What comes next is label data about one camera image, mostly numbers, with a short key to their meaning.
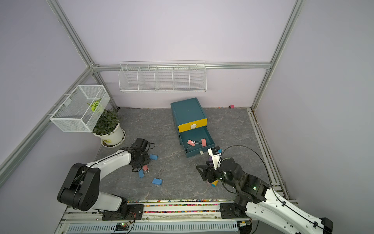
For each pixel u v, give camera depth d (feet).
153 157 2.99
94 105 2.66
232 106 4.06
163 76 3.28
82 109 2.71
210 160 2.00
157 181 2.71
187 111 2.93
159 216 2.38
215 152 1.96
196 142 2.92
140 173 2.79
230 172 1.64
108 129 2.90
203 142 2.96
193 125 2.78
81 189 1.41
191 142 2.95
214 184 2.61
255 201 1.56
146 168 2.87
